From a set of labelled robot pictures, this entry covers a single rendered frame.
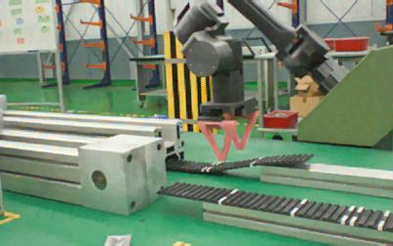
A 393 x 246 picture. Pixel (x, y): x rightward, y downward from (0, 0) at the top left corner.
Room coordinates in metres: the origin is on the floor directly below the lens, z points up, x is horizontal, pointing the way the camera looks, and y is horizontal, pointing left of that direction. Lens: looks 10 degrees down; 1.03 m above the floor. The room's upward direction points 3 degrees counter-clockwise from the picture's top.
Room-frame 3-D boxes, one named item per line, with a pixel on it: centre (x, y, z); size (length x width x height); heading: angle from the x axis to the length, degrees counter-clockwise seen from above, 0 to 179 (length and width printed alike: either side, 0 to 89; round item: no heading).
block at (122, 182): (0.71, 0.11, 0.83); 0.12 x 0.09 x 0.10; 148
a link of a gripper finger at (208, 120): (0.79, -0.05, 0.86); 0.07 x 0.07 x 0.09; 60
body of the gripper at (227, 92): (0.81, -0.06, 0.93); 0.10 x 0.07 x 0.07; 150
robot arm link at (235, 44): (0.81, -0.05, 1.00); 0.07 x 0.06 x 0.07; 153
